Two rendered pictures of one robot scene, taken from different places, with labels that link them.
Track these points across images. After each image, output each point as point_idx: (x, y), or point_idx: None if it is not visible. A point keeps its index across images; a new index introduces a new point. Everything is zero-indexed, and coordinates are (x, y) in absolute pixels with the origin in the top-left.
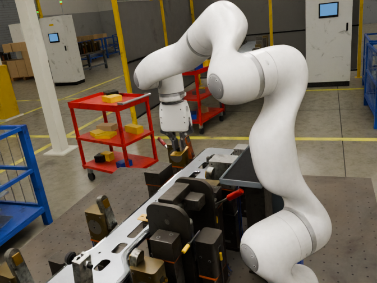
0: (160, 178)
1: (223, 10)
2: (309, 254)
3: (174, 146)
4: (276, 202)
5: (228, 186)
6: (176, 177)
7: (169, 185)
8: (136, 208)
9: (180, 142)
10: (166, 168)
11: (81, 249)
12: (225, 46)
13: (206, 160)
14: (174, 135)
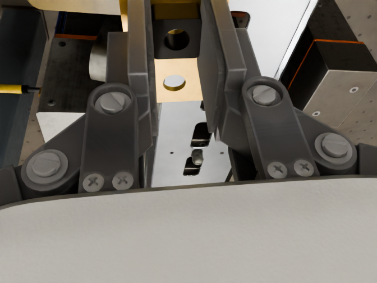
0: (320, 60)
1: None
2: None
3: (216, 23)
4: (1, 64)
5: (70, 45)
6: (265, 73)
7: (283, 26)
8: (365, 39)
9: (128, 58)
10: (306, 103)
11: None
12: None
13: (204, 154)
14: (240, 150)
